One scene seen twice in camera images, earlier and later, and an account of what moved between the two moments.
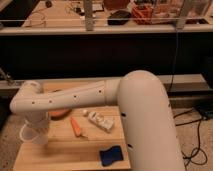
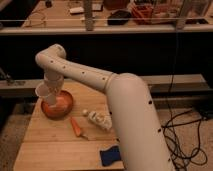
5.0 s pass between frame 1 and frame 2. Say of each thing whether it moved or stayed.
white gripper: moved
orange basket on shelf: stayed
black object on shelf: stayed
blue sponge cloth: stayed
